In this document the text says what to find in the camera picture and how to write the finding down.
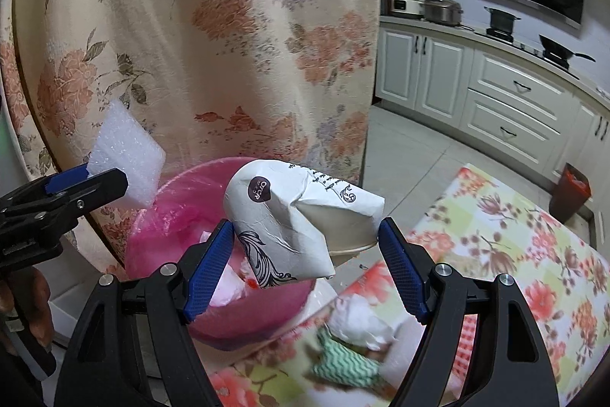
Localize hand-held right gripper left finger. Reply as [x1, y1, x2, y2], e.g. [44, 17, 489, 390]
[54, 219, 235, 407]

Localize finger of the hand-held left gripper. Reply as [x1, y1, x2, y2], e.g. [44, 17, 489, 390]
[51, 167, 130, 223]
[0, 163, 93, 218]

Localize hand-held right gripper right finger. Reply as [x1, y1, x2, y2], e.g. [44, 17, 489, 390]
[377, 217, 559, 407]

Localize square white foam sheet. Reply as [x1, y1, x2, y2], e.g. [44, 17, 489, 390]
[87, 98, 167, 208]

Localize pink lined trash bin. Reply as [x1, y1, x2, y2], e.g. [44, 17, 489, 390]
[124, 156, 318, 351]

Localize white tissue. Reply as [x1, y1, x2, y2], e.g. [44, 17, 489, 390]
[328, 291, 397, 351]

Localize white paper cup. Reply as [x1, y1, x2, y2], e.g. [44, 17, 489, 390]
[222, 158, 386, 290]

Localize green wavy striped cloth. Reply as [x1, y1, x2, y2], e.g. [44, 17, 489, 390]
[311, 327, 388, 389]

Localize person's left hand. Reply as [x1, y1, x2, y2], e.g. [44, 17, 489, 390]
[20, 268, 55, 347]

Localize floral tablecloth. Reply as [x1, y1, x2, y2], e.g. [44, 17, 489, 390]
[205, 165, 610, 407]

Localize small red floor bin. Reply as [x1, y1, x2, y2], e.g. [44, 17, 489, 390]
[547, 162, 592, 225]

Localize floral curtain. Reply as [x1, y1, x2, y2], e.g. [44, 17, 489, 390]
[0, 0, 383, 286]

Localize white base cabinets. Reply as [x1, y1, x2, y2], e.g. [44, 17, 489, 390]
[374, 18, 610, 218]

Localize gas stove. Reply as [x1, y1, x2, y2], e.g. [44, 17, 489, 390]
[475, 27, 581, 80]

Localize white rice cooker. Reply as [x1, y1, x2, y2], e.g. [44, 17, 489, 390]
[390, 0, 425, 19]

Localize black cooking pot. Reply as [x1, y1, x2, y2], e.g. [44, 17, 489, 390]
[483, 6, 522, 37]

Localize black wok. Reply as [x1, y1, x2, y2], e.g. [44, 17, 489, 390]
[538, 34, 597, 65]

